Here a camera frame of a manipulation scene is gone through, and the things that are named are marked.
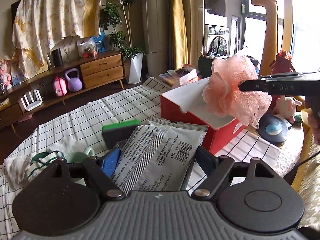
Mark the green and grey sponge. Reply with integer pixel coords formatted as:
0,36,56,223
101,119,140,149

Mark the grey printed foil packet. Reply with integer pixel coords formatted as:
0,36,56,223
111,116,208,194

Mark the Merry Christmas canvas tote bag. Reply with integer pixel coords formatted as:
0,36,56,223
26,151,65,182

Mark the pink mesh bath pouf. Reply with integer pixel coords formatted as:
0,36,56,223
202,54,272,128

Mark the person right hand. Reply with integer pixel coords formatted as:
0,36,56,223
304,99,320,145

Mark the light green ceramic mug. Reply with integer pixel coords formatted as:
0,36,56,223
65,147,95,164

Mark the pink plush toy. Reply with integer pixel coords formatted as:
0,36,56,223
273,95,302,124

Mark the dark blue whale pad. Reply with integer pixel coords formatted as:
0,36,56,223
257,113,289,144

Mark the red cardboard box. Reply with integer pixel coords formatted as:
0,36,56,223
160,78,245,154

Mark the white knitted cloth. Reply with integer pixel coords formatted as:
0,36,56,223
4,155,30,189

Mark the purple kettlebell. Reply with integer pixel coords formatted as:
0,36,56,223
65,68,82,92

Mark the giraffe figure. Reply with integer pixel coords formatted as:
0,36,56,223
251,0,278,76

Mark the pink small case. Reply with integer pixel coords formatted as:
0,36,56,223
53,76,67,97

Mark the white wifi router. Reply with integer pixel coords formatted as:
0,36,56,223
20,89,43,112

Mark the green orange tissue box organizer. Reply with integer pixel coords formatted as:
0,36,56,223
197,46,220,79

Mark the white washing machine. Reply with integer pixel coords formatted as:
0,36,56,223
204,24,230,57

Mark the wooden TV console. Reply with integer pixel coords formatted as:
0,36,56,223
1,50,125,128

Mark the black cylindrical speaker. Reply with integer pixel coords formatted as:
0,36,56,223
51,48,63,67

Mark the bag of snacks on console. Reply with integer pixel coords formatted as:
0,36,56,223
76,37,98,59

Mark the yellow curtain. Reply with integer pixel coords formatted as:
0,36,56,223
169,0,188,69

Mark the pink doll figure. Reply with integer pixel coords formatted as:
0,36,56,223
0,60,12,90

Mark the floral draped cloth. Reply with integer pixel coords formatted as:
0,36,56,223
12,0,100,79

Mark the potted green tree white planter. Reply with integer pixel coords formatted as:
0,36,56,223
99,0,144,85

